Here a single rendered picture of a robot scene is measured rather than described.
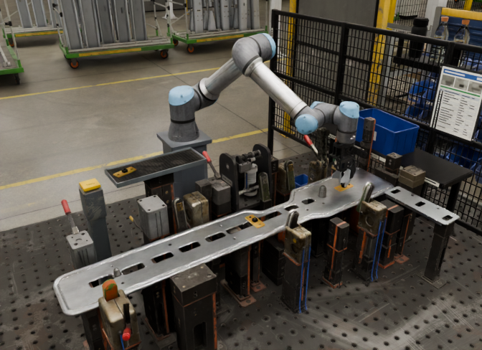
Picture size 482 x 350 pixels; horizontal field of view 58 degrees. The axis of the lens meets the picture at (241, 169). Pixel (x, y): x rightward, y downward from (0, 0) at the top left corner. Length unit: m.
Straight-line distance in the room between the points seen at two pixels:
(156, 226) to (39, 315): 0.57
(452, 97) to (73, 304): 1.72
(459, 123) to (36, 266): 1.94
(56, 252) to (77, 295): 0.74
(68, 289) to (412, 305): 1.23
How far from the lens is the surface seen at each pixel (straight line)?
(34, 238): 2.28
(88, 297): 1.41
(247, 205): 1.81
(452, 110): 2.18
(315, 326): 1.69
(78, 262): 1.54
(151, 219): 1.55
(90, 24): 8.35
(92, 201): 1.65
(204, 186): 1.69
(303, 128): 1.66
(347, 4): 4.01
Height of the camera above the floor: 1.92
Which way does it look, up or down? 27 degrees down
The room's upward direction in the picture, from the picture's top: straight up
